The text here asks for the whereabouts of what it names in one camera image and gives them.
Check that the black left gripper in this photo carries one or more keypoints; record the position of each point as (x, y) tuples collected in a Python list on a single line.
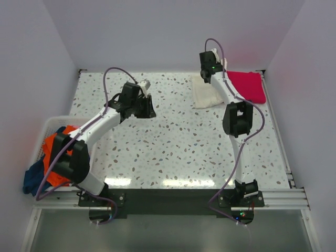
[(149, 112)]

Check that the cream white t-shirt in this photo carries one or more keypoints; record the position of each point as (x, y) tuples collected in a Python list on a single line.
[(204, 95)]

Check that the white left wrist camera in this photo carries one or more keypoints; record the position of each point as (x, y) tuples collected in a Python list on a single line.
[(144, 85)]

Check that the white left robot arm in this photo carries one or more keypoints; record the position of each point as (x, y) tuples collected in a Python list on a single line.
[(70, 156)]

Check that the folded magenta t-shirt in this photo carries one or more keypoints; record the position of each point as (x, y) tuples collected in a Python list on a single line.
[(249, 85)]

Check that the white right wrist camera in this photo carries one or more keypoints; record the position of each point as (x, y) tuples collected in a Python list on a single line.
[(220, 59)]

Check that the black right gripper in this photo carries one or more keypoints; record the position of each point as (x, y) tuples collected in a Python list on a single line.
[(218, 63)]

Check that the navy blue t-shirt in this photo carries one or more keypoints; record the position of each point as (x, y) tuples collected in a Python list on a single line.
[(35, 174)]

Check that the aluminium frame rail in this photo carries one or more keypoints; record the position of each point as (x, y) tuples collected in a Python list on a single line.
[(282, 199)]

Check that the white plastic laundry basket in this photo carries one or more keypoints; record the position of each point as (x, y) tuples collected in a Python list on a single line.
[(51, 126)]

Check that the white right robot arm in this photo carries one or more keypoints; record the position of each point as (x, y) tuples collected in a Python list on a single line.
[(237, 120)]

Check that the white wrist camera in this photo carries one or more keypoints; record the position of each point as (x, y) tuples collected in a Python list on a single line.
[(220, 59), (144, 85)]

